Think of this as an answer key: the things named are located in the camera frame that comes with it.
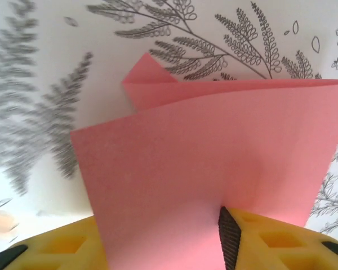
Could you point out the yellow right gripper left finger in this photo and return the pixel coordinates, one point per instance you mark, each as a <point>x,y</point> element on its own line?
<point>73,253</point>

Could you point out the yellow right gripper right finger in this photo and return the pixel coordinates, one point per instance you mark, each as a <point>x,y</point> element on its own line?
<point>284,247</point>

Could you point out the pink square paper sheet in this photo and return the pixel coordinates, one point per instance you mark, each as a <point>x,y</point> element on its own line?
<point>186,154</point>

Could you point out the floral patterned table cover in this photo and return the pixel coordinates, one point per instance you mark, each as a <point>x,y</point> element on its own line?
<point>59,22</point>

